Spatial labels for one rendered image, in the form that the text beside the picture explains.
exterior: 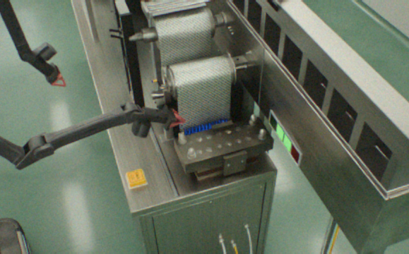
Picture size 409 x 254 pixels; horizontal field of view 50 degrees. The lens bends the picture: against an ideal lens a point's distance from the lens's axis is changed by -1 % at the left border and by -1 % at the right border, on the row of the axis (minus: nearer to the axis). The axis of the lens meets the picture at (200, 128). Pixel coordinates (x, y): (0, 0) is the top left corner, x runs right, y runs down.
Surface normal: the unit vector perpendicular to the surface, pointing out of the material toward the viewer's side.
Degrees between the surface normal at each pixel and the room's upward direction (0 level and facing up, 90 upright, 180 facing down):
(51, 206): 0
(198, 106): 90
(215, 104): 90
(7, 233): 0
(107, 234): 0
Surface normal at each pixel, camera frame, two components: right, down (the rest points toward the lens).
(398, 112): -0.02, -0.71
